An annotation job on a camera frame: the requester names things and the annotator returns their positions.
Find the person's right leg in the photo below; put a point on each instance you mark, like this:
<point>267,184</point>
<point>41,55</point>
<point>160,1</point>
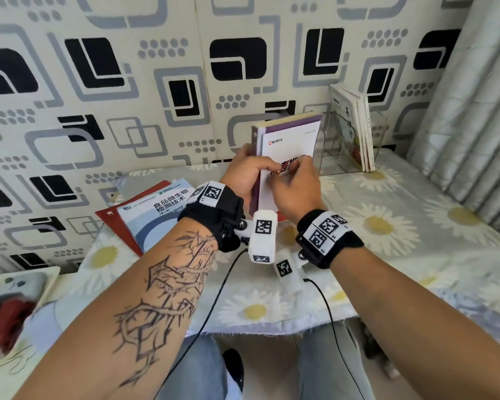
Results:
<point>321,362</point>

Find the daisy print tablecloth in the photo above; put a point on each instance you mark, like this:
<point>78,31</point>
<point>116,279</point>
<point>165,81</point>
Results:
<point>400,229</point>

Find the white and green illustrated book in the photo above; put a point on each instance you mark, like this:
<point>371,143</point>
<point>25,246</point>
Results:
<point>346,120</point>

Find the person's right forearm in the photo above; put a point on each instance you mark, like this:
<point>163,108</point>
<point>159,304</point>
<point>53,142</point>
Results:
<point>421,329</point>

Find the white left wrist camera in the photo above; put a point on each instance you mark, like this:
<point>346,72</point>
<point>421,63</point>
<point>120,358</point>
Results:
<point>262,237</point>

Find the clear acrylic book stand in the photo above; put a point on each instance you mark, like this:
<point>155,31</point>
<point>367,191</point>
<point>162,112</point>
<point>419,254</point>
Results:
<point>331,149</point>

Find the blue and white textbook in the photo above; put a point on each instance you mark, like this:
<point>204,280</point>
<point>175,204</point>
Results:
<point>154,216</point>

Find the white and purple book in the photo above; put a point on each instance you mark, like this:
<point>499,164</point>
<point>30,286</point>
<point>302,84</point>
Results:
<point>291,139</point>

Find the person's left leg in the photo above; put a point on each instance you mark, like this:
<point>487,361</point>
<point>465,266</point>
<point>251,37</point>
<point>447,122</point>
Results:
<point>202,370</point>

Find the red book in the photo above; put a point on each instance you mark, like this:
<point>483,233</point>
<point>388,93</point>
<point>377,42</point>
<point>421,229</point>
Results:
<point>110,222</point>

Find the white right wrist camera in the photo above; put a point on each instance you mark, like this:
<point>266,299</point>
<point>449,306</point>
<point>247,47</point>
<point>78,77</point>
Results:
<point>287,272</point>

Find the person's left hand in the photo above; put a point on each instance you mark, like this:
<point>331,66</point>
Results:
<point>239,172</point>

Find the grey curtain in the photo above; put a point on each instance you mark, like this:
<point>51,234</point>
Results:
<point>466,120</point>

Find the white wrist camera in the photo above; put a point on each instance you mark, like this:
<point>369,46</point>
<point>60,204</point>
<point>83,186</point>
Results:
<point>262,237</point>
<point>287,272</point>

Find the person's leg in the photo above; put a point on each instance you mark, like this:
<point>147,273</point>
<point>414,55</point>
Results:
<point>321,362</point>
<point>202,370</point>

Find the person's right hand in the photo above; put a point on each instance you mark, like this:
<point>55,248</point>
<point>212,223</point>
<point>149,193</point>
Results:
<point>300,195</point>

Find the person's left forearm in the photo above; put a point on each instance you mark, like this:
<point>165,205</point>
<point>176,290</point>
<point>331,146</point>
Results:
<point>141,312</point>

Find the black shoe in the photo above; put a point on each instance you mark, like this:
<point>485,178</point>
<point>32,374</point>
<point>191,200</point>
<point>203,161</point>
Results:
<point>233,368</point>

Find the person's left thumb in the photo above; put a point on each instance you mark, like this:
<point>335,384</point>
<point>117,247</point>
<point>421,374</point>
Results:
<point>270,166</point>

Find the thin white book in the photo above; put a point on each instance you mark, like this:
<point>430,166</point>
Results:
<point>368,133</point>

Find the person's right thumb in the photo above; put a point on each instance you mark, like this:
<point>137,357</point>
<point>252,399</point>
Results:
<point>276,179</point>

